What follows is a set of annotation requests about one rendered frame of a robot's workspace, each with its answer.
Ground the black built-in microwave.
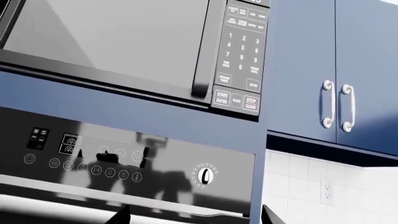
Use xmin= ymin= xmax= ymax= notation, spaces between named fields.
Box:
xmin=0 ymin=0 xmax=272 ymax=123

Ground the black glossy wall oven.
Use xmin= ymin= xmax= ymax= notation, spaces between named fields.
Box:
xmin=0 ymin=106 xmax=256 ymax=224

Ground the blue wall cabinet door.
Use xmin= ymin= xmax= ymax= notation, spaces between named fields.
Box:
xmin=334 ymin=0 xmax=398 ymax=157
xmin=266 ymin=0 xmax=338 ymax=146

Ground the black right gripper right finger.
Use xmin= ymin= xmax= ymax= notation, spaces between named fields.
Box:
xmin=262 ymin=204 xmax=284 ymax=224

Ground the white wall power outlet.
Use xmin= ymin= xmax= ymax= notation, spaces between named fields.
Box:
xmin=320 ymin=180 xmax=332 ymax=206

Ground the silver oven door handle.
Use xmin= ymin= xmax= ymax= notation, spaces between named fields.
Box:
xmin=0 ymin=174 xmax=251 ymax=218

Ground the black microwave door handle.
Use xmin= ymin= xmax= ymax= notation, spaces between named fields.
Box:
xmin=190 ymin=0 xmax=229 ymax=99

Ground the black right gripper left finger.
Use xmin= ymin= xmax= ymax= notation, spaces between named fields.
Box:
xmin=106 ymin=204 xmax=131 ymax=224

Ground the silver oven temperature knob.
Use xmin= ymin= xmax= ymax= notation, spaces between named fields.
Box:
xmin=197 ymin=167 xmax=215 ymax=184

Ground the white cabinet door handle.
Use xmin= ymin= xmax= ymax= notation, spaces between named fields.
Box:
xmin=340 ymin=84 xmax=356 ymax=133
xmin=320 ymin=80 xmax=336 ymax=129

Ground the blue appliance cabinet frame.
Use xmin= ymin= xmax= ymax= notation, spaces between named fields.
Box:
xmin=0 ymin=0 xmax=276 ymax=224

